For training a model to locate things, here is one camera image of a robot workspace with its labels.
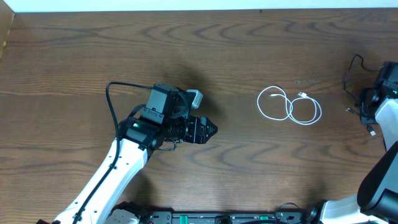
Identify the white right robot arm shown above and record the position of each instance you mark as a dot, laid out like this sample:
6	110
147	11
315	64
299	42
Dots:
376	198

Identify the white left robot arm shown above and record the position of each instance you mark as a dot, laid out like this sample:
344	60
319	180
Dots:
135	142

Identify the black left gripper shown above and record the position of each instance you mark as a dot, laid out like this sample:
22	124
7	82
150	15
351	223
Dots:
196	130

